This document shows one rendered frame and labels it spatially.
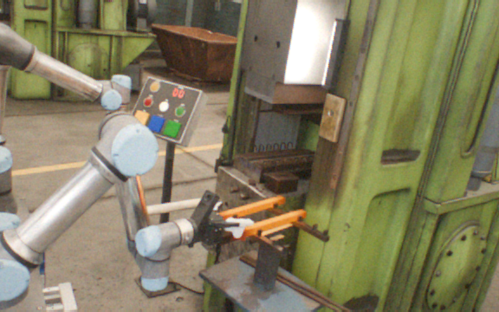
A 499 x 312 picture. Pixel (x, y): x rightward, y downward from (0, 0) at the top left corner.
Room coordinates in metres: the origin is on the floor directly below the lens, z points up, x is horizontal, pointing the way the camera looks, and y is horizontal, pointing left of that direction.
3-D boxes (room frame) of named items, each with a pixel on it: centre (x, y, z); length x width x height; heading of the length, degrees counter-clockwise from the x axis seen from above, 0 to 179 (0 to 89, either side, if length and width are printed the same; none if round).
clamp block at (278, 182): (1.89, -0.14, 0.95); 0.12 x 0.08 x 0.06; 129
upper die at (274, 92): (2.12, -0.14, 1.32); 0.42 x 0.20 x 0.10; 129
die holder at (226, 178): (2.09, -0.19, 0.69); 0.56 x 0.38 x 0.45; 129
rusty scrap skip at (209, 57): (9.06, 1.29, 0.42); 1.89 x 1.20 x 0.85; 46
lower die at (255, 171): (2.12, -0.14, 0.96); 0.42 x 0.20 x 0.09; 129
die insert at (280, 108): (2.13, -0.19, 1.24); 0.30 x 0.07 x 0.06; 129
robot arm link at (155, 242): (1.16, 0.22, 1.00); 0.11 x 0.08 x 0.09; 136
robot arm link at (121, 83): (1.90, 0.58, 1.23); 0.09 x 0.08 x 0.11; 129
